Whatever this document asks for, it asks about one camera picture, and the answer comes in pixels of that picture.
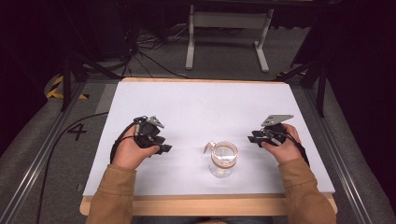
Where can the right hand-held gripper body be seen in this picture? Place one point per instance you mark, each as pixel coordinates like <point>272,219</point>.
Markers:
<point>274,130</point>

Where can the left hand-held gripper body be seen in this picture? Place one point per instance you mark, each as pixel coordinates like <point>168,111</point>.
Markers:
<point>148,132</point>

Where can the clear glass jar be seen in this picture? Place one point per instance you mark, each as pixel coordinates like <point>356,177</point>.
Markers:
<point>223,158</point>

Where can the person's right hand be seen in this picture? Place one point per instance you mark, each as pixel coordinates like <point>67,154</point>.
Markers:
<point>285,144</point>

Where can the person's left hand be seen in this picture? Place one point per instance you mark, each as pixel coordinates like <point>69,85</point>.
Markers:
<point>130,149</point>

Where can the black tripod stand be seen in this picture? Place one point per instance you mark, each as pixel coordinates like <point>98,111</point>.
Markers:
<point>77,74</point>
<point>311,81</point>

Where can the yellow black floor tape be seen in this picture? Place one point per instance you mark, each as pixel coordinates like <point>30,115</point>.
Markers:
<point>59,90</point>

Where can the aluminium floor rail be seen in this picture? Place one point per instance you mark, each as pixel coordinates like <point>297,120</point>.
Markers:
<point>337,155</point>
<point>34,158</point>

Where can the white metal table frame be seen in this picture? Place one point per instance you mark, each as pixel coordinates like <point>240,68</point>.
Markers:
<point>227,34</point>

